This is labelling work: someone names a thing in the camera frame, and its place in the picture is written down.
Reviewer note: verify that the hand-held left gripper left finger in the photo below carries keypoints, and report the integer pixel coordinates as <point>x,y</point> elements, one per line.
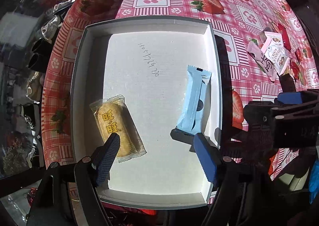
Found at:
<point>107,158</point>

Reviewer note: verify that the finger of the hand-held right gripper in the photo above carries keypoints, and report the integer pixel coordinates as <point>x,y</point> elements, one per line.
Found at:
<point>259,116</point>
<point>289,97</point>

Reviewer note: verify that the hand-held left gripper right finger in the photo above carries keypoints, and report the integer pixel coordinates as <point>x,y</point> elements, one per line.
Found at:
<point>204,158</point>

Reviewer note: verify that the yellow rice cracker packet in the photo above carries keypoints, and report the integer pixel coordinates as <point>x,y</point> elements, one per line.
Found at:
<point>114,123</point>

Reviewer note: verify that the white cranberry crisp packet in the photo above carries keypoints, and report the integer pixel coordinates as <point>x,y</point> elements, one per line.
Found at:
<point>276,56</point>

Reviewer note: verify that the pink snack bar packet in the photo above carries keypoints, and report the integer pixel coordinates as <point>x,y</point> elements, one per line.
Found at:
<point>260,60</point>

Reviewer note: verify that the light blue snack packet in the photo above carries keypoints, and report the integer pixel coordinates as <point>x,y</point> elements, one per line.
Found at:
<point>192,101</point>

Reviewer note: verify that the white cardboard box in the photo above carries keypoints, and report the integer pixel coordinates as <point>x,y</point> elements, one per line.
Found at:
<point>149,106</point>

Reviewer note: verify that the blue fabric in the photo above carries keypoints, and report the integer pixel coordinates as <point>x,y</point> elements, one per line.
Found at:
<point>314,186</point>

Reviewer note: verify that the black high-top sneaker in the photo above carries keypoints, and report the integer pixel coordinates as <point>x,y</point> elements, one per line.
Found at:
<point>31,118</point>
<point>36,152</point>

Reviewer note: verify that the beige shoe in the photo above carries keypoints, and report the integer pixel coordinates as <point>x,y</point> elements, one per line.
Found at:
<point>35,87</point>

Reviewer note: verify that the pair of black shoes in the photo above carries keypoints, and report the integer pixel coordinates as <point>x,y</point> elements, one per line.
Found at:
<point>41,56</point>

